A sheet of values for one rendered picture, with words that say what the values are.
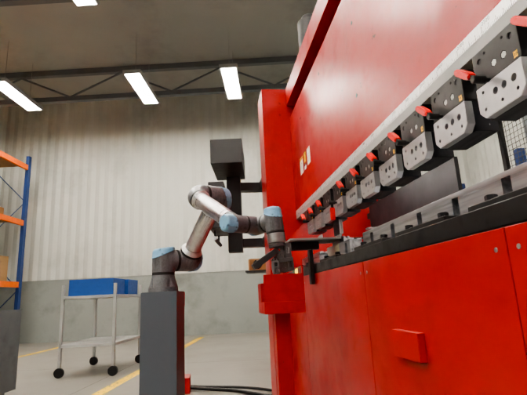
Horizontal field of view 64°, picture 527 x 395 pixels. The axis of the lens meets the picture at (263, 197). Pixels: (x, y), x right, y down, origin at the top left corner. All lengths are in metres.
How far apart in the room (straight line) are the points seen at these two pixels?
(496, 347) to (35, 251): 10.27
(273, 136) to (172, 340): 1.72
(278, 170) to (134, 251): 7.00
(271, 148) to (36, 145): 8.73
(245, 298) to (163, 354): 7.17
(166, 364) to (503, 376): 1.61
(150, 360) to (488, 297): 1.67
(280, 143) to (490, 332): 2.52
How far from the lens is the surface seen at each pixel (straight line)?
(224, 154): 3.34
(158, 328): 2.22
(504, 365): 0.93
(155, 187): 9.99
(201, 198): 1.95
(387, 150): 1.58
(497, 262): 0.90
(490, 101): 1.10
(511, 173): 1.06
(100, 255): 10.11
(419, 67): 1.41
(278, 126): 3.30
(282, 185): 3.15
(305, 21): 3.39
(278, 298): 1.69
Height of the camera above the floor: 0.73
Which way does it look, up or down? 13 degrees up
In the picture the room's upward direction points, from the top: 3 degrees counter-clockwise
